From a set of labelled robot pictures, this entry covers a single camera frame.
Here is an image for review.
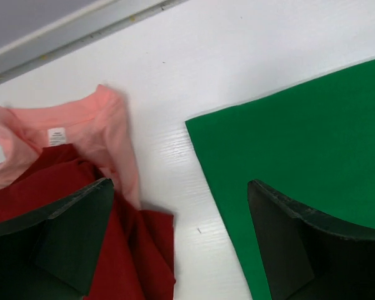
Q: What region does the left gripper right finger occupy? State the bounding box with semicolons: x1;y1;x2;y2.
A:
247;180;375;299

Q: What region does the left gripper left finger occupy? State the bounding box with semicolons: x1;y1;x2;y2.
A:
0;178;114;299

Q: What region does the green t shirt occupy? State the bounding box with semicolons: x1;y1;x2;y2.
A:
186;60;375;299

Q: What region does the red folded t shirt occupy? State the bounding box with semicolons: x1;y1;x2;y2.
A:
0;144;176;299

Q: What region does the pink folded t shirt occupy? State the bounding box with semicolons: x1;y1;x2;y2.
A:
0;85;141;209

